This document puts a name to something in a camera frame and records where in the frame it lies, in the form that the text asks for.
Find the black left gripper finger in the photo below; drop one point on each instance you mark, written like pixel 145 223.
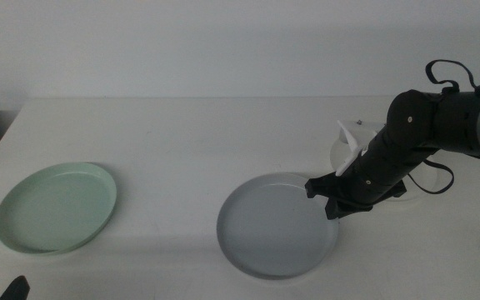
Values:
pixel 18 289

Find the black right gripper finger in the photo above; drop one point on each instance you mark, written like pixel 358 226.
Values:
pixel 354 206
pixel 334 209

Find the white shallow bowl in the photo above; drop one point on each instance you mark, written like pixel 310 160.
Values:
pixel 424 179

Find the grey shallow bowl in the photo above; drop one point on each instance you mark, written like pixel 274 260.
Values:
pixel 273 229

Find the pale green shallow bowl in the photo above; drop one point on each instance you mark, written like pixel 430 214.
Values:
pixel 56 208

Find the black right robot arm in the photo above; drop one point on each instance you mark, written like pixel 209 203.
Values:
pixel 456 121

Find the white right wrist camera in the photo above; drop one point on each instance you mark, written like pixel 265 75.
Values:
pixel 350 139

